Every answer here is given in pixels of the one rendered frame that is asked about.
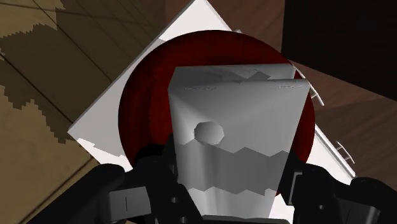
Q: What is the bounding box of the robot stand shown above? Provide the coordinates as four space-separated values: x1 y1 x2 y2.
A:
281 0 397 102

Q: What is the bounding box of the white chest of drawers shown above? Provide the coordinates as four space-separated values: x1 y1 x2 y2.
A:
67 0 358 224

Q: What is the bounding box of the dark red round plate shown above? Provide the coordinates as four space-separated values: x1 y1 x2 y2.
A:
118 30 316 198

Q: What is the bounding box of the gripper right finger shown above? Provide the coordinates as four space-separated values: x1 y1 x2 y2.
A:
275 151 397 224

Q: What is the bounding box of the white gable-top carton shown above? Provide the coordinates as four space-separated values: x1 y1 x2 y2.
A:
167 63 311 220

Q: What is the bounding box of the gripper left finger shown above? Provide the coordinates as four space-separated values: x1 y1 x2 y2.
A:
27 133 203 224

